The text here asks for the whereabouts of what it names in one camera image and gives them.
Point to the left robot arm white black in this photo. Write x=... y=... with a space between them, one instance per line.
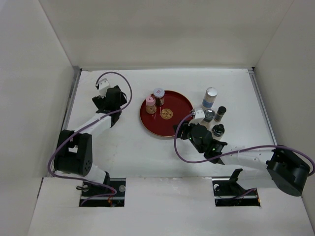
x=75 y=158

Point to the red round tray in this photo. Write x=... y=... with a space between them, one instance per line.
x=176 y=107

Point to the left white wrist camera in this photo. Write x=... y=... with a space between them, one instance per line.
x=102 y=87

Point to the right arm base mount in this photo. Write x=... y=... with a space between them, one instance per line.
x=228 y=193

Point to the dark jar white lid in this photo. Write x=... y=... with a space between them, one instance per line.
x=159 y=94

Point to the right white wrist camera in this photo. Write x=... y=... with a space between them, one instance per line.
x=197 y=116

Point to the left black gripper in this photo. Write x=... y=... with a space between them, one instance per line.
x=100 y=102

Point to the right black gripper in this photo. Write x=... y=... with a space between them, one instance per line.
x=184 y=126

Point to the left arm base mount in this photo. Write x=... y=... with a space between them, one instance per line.
x=97 y=196

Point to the tall blue label salt bottle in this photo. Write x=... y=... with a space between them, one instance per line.
x=209 y=97

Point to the clear dome cap bottle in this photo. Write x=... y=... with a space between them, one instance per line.
x=209 y=116

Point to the black grinder bottle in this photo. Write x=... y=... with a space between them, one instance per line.
x=218 y=131

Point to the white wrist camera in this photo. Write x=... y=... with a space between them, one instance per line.
x=197 y=116
x=102 y=87

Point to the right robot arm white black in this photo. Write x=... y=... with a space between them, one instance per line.
x=266 y=166

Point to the small black cap spice bottle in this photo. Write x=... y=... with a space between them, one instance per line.
x=220 y=113

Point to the pink cap spice bottle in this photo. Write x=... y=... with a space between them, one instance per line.
x=151 y=105

